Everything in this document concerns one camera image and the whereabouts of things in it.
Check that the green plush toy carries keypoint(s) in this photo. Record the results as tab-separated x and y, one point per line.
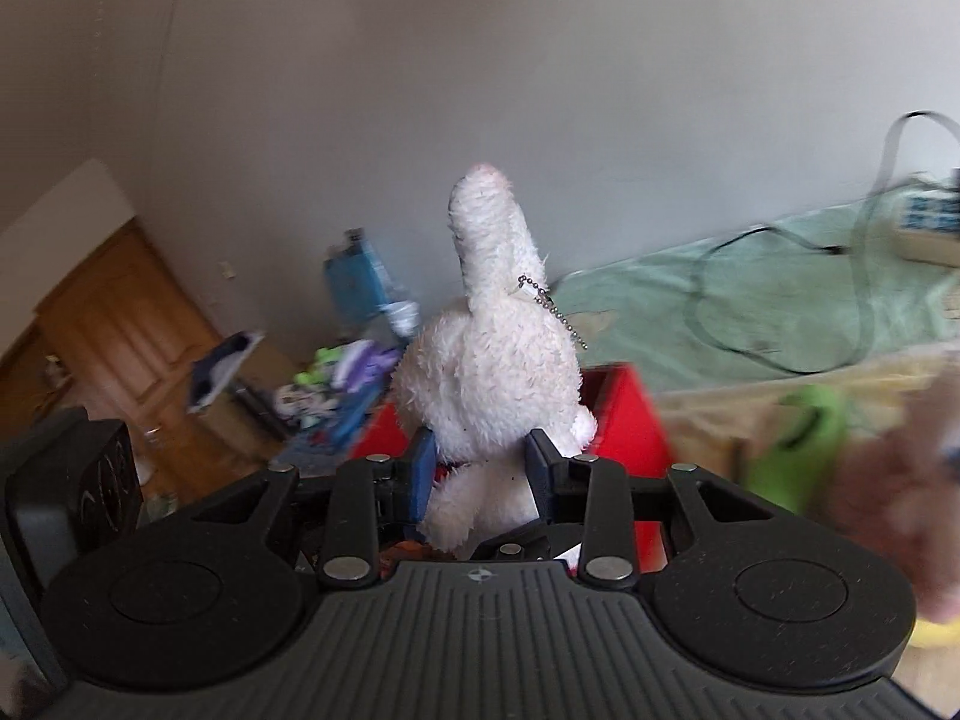
800	441

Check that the red storage box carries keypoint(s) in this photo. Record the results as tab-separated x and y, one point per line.
629	432

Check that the wooden door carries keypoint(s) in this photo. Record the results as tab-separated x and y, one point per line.
128	334

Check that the pink plush teddy bear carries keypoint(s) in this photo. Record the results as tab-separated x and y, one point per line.
897	494

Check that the pile of colourful toys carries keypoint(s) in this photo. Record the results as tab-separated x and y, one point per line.
255	399

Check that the white power strip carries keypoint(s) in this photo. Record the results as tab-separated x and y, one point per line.
925	222

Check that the white plush bunny toy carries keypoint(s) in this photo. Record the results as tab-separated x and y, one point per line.
486	372

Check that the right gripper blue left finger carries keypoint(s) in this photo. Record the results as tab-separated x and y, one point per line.
421	465

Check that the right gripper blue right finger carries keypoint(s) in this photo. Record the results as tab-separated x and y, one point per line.
547	471

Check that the blue plastic bag package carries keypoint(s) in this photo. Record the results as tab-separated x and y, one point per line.
363	291

